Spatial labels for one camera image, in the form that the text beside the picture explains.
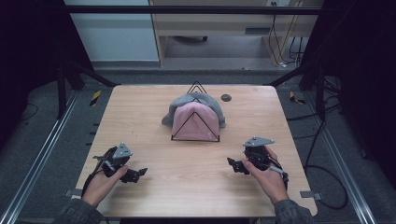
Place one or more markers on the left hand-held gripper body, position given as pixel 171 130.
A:
pixel 116 158

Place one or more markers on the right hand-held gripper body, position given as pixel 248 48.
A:
pixel 257 154

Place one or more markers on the pink knit beanie hat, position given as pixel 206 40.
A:
pixel 194 121

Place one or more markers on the grey knit beanie hat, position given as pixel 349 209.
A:
pixel 190 99

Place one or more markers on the person's left hand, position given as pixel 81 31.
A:
pixel 101 186

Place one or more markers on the person's right hand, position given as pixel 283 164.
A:
pixel 269 182

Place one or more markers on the grey round table grommet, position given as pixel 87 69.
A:
pixel 226 97

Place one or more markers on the white cabinet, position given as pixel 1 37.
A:
pixel 115 34

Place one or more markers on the light wooden desk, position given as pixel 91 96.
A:
pixel 218 26

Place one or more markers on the grey metal table bracket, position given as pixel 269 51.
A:
pixel 311 195
pixel 71 193

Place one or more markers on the aluminium floor rail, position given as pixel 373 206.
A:
pixel 40 152
pixel 339 155

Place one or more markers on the black metal frame stand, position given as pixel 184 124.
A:
pixel 63 90
pixel 317 87

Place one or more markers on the black horizontal frame bar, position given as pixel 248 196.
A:
pixel 193 10

